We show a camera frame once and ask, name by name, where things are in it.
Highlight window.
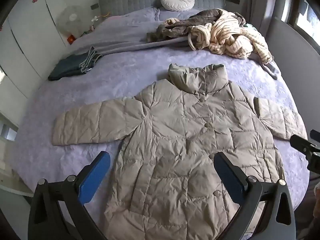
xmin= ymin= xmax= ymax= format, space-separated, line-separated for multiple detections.
xmin=280 ymin=0 xmax=320 ymax=45

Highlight cream striped garment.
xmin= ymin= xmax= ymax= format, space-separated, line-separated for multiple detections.
xmin=164 ymin=9 xmax=273 ymax=63

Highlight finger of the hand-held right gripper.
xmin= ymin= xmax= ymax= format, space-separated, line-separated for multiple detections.
xmin=290 ymin=134 xmax=313 ymax=153

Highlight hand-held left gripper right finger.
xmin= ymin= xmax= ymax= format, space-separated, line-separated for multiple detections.
xmin=213 ymin=151 xmax=296 ymax=240

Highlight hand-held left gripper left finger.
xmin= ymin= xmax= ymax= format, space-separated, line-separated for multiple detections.
xmin=28 ymin=151 xmax=111 ymax=240

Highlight beige puffer jacket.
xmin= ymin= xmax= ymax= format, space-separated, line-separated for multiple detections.
xmin=52 ymin=63 xmax=308 ymax=240

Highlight lilac folded duvet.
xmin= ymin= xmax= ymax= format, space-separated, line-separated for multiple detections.
xmin=69 ymin=7 xmax=193 ymax=55

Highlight round white cushion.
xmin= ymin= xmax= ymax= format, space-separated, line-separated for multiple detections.
xmin=161 ymin=0 xmax=195 ymax=12

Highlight brown grey garment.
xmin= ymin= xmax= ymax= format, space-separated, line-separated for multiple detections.
xmin=146 ymin=9 xmax=247 ymax=43

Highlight dark green folded garment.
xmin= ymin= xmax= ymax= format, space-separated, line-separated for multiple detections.
xmin=48 ymin=55 xmax=87 ymax=81

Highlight white wardrobe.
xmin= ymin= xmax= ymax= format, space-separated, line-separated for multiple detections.
xmin=0 ymin=0 xmax=100 ymax=100

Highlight grey folded jeans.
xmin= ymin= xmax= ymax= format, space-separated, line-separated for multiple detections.
xmin=79 ymin=46 xmax=103 ymax=74

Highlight white standing fan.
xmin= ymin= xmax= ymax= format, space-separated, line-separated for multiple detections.
xmin=59 ymin=6 xmax=84 ymax=34

